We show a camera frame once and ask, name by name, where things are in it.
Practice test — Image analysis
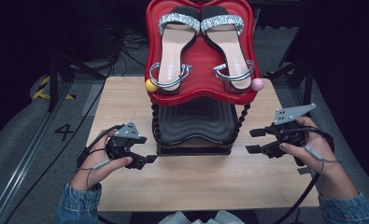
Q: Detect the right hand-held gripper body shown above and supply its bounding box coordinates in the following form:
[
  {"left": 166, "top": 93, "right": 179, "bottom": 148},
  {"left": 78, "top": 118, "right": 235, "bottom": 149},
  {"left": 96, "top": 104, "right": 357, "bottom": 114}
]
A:
[{"left": 273, "top": 103, "right": 317, "bottom": 150}]

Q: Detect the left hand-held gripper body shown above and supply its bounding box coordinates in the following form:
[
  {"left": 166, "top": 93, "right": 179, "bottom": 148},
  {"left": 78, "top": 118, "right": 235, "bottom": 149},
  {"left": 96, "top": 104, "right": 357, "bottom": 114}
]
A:
[{"left": 106, "top": 121, "right": 142, "bottom": 169}]

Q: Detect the red and black shoe rack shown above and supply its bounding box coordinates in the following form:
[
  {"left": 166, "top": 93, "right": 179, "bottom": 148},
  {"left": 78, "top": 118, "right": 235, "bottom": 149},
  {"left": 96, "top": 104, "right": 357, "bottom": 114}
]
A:
[{"left": 144, "top": 0, "right": 264, "bottom": 157}]

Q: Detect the black sandal with glitter strap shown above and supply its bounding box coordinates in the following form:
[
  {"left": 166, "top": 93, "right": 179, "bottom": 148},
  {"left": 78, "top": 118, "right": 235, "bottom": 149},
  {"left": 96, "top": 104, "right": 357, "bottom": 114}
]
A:
[
  {"left": 148, "top": 6, "right": 201, "bottom": 95},
  {"left": 200, "top": 5, "right": 255, "bottom": 94}
]

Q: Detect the person's left hand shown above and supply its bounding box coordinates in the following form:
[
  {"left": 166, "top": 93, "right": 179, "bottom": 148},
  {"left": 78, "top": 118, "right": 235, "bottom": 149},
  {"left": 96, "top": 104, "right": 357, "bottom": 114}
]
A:
[{"left": 70, "top": 129, "right": 134, "bottom": 191}]

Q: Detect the person's right hand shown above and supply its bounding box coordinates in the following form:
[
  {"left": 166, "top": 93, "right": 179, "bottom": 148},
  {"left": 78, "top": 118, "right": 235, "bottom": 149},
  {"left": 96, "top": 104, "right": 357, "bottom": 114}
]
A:
[{"left": 278, "top": 116, "right": 359, "bottom": 199}]

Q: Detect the black metal stand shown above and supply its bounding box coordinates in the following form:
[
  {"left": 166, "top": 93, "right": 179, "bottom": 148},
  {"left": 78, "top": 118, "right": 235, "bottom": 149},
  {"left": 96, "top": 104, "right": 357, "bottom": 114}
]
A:
[
  {"left": 265, "top": 59, "right": 314, "bottom": 118},
  {"left": 46, "top": 54, "right": 106, "bottom": 113}
]

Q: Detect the yellow and black floor tape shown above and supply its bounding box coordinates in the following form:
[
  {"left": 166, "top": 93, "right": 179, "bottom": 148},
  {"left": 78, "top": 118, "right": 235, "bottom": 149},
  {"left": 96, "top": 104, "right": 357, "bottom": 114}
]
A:
[{"left": 32, "top": 76, "right": 78, "bottom": 101}]

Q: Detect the grey cable at left hand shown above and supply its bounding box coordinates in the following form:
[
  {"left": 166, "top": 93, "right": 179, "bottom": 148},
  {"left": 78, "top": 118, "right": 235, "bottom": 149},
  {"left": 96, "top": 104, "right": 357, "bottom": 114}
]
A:
[{"left": 78, "top": 159, "right": 111, "bottom": 190}]

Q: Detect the grey cable at hand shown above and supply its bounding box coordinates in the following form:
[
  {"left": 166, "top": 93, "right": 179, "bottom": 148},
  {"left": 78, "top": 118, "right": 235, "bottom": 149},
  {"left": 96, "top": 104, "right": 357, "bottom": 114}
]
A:
[
  {"left": 78, "top": 159, "right": 111, "bottom": 190},
  {"left": 303, "top": 145, "right": 341, "bottom": 175}
]

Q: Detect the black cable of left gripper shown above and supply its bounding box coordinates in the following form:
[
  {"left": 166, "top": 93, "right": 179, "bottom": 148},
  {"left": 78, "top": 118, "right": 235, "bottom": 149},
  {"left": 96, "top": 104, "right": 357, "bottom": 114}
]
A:
[{"left": 77, "top": 124, "right": 125, "bottom": 169}]

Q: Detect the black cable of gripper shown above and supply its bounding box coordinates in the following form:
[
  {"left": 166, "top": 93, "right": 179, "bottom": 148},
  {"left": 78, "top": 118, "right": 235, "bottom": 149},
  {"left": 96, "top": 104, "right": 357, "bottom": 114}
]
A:
[
  {"left": 77, "top": 124, "right": 125, "bottom": 169},
  {"left": 274, "top": 125, "right": 335, "bottom": 224}
]

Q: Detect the grey cable at right hand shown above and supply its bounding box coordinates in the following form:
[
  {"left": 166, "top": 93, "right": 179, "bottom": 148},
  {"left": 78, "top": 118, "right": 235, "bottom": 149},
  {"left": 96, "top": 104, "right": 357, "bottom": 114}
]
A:
[{"left": 303, "top": 145, "right": 341, "bottom": 175}]

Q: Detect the long black floor cable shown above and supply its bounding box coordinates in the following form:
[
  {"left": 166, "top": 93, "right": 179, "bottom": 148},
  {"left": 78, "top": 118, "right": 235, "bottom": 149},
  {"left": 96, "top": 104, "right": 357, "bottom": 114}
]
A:
[{"left": 4, "top": 77, "right": 109, "bottom": 224}]

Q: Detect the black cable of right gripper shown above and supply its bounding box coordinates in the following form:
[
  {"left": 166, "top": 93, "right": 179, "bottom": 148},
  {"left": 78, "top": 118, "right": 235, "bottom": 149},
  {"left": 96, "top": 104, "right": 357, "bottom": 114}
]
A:
[{"left": 274, "top": 125, "right": 335, "bottom": 224}]

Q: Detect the bundle of black floor cables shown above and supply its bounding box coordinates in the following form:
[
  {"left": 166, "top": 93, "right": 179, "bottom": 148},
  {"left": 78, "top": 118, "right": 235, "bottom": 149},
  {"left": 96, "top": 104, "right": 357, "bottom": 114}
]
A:
[{"left": 104, "top": 29, "right": 150, "bottom": 69}]

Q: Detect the metal floor rail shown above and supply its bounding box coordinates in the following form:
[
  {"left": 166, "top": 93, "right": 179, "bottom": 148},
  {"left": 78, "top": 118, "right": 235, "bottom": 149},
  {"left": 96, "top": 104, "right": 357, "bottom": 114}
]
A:
[{"left": 0, "top": 83, "right": 74, "bottom": 224}]

